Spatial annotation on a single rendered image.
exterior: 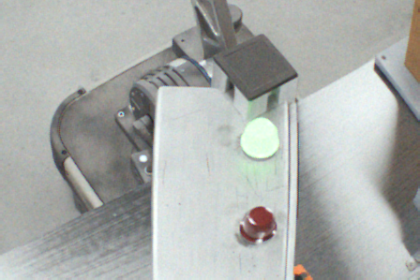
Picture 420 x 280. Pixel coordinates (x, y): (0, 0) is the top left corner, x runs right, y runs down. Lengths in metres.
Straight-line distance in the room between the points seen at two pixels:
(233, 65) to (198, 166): 0.08
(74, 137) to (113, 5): 0.65
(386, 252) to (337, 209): 0.13
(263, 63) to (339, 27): 2.05
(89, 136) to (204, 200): 1.54
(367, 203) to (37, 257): 0.51
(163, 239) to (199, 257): 0.03
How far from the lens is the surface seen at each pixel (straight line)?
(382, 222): 1.50
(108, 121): 2.29
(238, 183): 0.74
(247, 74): 0.76
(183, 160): 0.75
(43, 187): 2.48
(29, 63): 2.72
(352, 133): 1.57
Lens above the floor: 2.10
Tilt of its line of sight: 55 degrees down
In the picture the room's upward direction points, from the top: 4 degrees clockwise
